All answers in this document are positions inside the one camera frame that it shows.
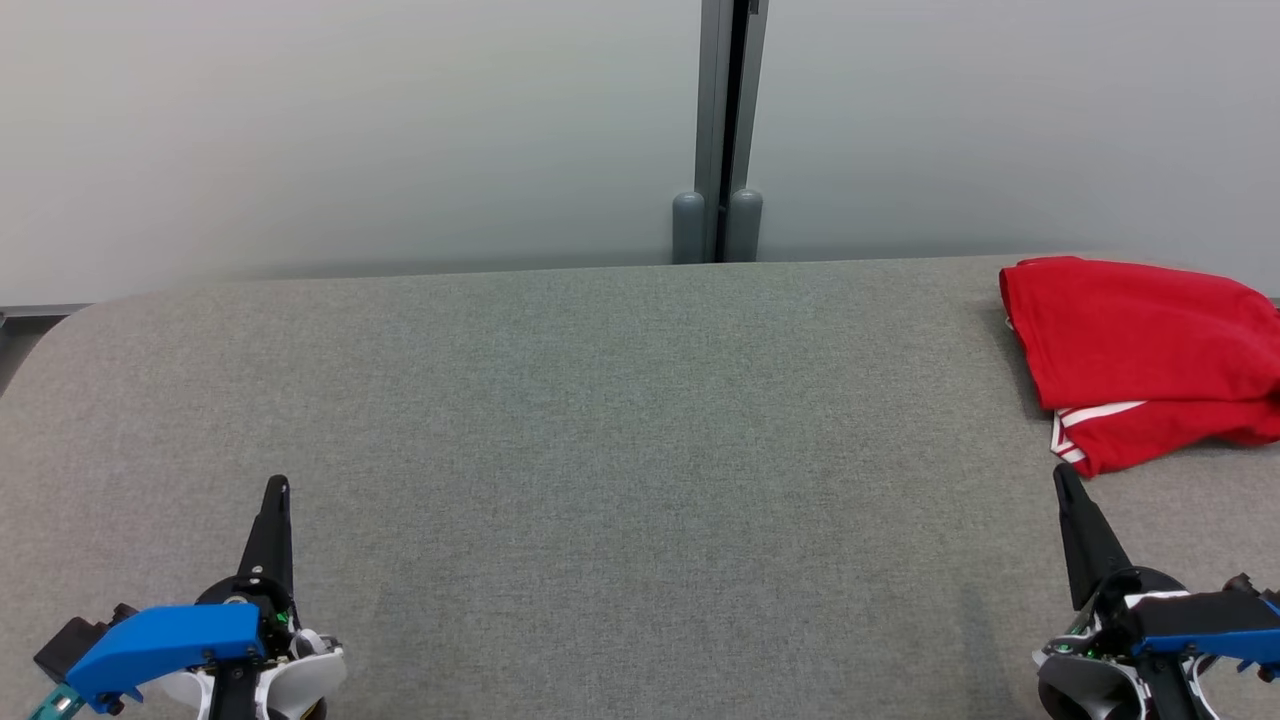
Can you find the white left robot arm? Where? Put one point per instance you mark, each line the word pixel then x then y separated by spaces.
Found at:
pixel 300 680

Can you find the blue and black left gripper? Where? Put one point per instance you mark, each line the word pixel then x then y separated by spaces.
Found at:
pixel 170 640

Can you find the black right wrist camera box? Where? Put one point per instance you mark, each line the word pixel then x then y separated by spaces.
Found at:
pixel 1245 585

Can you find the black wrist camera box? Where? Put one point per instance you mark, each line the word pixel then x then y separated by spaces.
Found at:
pixel 1245 585
pixel 70 635

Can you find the teal left camera connector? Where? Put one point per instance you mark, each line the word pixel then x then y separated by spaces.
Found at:
pixel 55 705

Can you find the grey partition post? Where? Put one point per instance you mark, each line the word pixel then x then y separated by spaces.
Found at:
pixel 712 90

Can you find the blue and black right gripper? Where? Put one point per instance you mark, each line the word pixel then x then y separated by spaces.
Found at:
pixel 1200 625

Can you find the red jersey with white sleeves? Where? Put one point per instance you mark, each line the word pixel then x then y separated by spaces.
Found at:
pixel 1130 330

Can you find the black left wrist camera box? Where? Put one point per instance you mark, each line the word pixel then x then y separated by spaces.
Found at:
pixel 70 635

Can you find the grey cylindrical post cap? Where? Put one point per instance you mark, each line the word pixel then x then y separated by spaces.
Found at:
pixel 689 230
pixel 746 228

